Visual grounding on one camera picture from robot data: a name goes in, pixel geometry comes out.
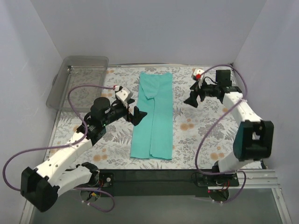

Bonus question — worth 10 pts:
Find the teal t shirt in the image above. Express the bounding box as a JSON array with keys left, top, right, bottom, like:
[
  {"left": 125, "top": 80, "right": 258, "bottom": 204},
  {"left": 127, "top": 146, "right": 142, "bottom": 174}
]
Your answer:
[{"left": 130, "top": 72, "right": 173, "bottom": 160}]

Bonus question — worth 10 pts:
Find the clear plastic bin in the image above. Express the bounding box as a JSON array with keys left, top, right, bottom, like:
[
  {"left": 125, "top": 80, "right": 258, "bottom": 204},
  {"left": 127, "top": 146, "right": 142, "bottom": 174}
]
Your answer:
[{"left": 46, "top": 56, "right": 108, "bottom": 112}]

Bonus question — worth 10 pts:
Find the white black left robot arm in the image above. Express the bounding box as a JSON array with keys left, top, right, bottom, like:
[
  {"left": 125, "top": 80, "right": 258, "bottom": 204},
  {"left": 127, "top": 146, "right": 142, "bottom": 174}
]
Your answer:
[{"left": 21, "top": 97, "right": 147, "bottom": 212}]

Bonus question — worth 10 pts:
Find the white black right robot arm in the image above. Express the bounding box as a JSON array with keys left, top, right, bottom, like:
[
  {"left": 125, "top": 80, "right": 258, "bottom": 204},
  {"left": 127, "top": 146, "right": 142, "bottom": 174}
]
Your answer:
[{"left": 184, "top": 69, "right": 274, "bottom": 186}]

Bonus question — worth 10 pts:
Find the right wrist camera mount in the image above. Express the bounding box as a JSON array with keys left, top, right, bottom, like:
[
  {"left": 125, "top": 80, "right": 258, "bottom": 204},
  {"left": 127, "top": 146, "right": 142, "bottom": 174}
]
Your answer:
[{"left": 192, "top": 69, "right": 205, "bottom": 86}]

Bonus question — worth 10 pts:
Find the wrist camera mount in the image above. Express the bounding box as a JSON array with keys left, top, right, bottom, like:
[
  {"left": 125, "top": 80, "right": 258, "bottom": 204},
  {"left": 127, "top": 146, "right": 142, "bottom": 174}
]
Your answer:
[
  {"left": 192, "top": 69, "right": 205, "bottom": 86},
  {"left": 114, "top": 85, "right": 133, "bottom": 109}
]

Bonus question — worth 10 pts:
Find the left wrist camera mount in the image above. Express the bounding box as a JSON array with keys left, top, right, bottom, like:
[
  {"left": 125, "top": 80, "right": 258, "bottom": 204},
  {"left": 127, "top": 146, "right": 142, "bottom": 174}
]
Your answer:
[{"left": 114, "top": 85, "right": 133, "bottom": 109}]

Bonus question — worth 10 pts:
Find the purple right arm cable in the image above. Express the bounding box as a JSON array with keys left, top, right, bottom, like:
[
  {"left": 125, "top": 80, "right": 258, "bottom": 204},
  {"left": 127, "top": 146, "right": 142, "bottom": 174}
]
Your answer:
[{"left": 195, "top": 64, "right": 248, "bottom": 204}]

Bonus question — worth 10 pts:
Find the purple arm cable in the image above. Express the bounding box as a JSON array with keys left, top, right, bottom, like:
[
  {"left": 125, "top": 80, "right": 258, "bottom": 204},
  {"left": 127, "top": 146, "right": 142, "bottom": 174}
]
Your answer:
[
  {"left": 195, "top": 64, "right": 248, "bottom": 204},
  {"left": 2, "top": 85, "right": 117, "bottom": 212}
]

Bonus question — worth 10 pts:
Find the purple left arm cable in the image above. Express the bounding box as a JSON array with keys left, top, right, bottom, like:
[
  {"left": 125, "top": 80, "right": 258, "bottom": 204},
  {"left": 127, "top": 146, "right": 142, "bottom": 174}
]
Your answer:
[{"left": 2, "top": 85, "right": 117, "bottom": 212}]

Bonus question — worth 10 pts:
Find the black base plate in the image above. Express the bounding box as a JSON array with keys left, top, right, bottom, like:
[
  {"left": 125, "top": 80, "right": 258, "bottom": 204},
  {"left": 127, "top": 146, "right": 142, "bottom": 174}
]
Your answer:
[{"left": 71, "top": 169, "right": 240, "bottom": 196}]

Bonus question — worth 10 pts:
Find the aluminium frame rail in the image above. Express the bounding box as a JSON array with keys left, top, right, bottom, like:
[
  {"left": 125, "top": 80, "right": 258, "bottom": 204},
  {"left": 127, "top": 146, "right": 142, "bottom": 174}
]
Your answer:
[{"left": 21, "top": 169, "right": 292, "bottom": 224}]

